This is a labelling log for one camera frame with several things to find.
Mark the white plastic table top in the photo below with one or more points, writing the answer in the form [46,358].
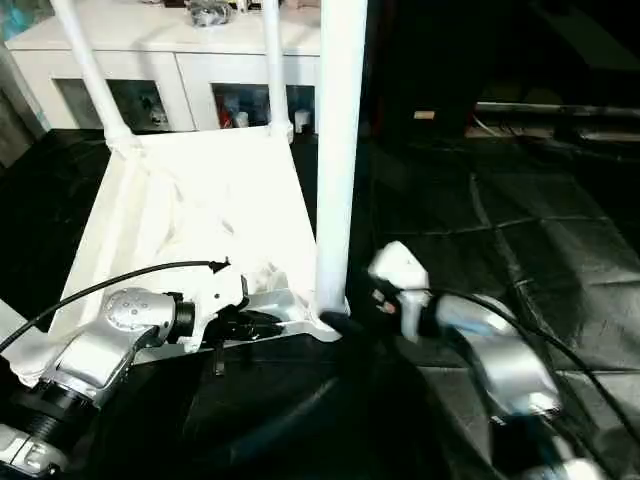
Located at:
[200,200]

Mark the white plastic table leg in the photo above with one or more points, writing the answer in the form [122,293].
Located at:
[340,150]
[275,65]
[92,70]

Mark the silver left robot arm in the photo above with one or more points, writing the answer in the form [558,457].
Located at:
[110,330]

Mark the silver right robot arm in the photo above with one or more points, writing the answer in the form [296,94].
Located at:
[500,350]

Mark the black mat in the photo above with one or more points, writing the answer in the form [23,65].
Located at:
[500,225]

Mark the small tan label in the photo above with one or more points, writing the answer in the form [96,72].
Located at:
[424,114]

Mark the red object behind glass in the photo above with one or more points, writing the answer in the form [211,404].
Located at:
[226,112]

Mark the white cabinet with glass doors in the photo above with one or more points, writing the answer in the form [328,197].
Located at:
[175,45]

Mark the grey curtain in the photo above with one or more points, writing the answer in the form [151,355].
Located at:
[15,120]

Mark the clear glass trinket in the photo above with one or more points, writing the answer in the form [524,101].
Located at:
[212,12]

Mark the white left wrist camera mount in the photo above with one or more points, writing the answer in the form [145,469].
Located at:
[220,295]

